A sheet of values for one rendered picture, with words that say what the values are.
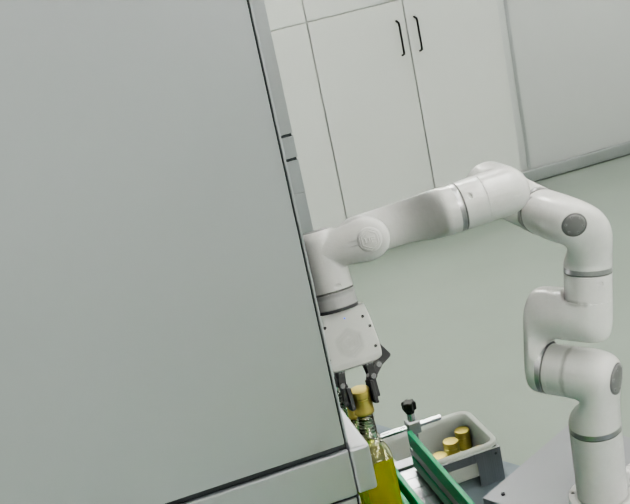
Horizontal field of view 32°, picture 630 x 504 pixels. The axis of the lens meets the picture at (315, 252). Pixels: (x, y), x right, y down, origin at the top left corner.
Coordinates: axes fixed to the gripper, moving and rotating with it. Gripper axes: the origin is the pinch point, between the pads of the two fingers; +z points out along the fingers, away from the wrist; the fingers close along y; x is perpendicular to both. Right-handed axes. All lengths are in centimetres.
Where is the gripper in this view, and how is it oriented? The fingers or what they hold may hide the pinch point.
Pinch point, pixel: (360, 394)
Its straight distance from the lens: 188.6
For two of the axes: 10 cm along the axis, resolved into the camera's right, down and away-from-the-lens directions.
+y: 9.4, -2.8, 2.2
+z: 2.7, 9.6, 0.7
